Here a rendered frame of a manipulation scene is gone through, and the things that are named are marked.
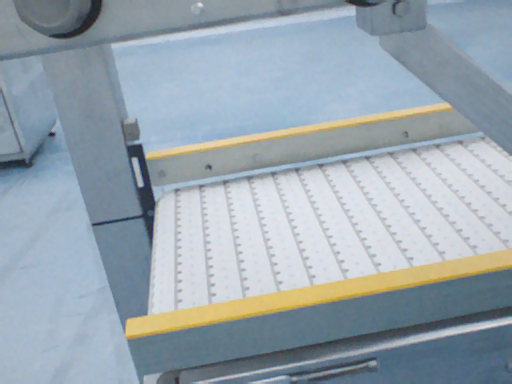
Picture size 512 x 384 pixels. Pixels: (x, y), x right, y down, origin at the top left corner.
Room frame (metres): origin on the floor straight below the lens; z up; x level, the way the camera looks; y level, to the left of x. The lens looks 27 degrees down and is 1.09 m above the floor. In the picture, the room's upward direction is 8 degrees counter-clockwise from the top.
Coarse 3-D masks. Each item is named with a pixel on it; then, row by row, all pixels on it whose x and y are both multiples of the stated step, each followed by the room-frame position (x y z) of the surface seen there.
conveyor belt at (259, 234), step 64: (192, 192) 0.52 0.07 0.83; (256, 192) 0.50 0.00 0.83; (320, 192) 0.48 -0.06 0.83; (384, 192) 0.46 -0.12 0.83; (448, 192) 0.45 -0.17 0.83; (192, 256) 0.40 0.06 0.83; (256, 256) 0.39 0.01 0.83; (320, 256) 0.38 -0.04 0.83; (384, 256) 0.36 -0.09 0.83; (448, 256) 0.35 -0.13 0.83
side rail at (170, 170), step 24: (408, 120) 0.55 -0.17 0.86; (432, 120) 0.56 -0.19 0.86; (456, 120) 0.56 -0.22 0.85; (240, 144) 0.54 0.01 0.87; (264, 144) 0.54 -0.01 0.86; (288, 144) 0.55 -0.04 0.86; (312, 144) 0.55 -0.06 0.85; (336, 144) 0.55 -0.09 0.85; (360, 144) 0.55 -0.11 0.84; (384, 144) 0.55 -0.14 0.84; (168, 168) 0.54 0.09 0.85; (192, 168) 0.54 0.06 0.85; (216, 168) 0.54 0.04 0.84; (240, 168) 0.54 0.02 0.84
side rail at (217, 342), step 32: (416, 288) 0.28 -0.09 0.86; (448, 288) 0.28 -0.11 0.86; (480, 288) 0.28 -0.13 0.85; (256, 320) 0.27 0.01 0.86; (288, 320) 0.27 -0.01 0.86; (320, 320) 0.27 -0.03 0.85; (352, 320) 0.27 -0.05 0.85; (384, 320) 0.28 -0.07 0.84; (416, 320) 0.28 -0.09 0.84; (160, 352) 0.27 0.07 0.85; (192, 352) 0.27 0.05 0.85; (224, 352) 0.27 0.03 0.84; (256, 352) 0.27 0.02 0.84
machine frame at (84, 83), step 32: (64, 64) 0.55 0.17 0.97; (96, 64) 0.55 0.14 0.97; (64, 96) 0.55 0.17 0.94; (96, 96) 0.55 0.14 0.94; (64, 128) 0.55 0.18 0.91; (96, 128) 0.55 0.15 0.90; (96, 160) 0.55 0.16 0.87; (128, 160) 0.55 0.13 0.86; (96, 192) 0.55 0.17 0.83; (128, 192) 0.55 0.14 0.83; (96, 224) 0.55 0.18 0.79; (128, 224) 0.55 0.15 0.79; (128, 256) 0.55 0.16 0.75; (128, 288) 0.55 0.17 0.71
